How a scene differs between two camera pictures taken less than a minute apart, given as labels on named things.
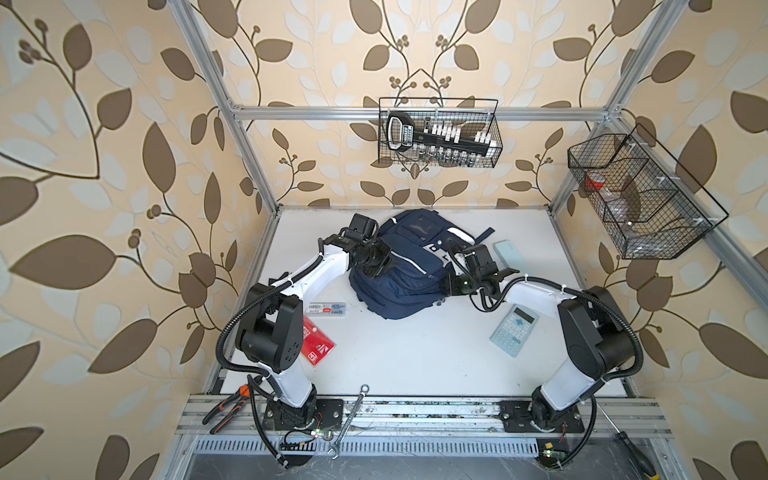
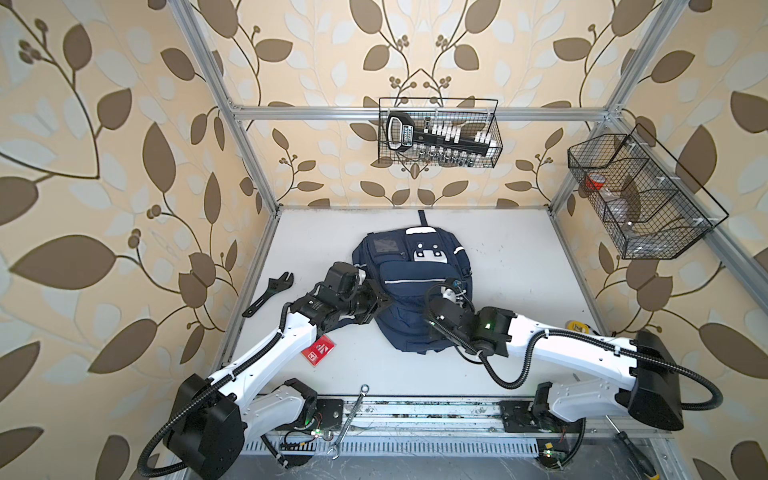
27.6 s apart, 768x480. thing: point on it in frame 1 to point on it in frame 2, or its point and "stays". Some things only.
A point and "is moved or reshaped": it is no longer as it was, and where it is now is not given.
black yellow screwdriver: (635, 452) stays
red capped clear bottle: (595, 181) stays
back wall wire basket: (442, 131) stays
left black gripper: (377, 270) to (375, 301)
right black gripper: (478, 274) to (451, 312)
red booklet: (315, 344) stays
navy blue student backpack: (411, 280) is moved or reshaped
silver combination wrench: (336, 447) stays
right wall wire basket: (650, 203) stays
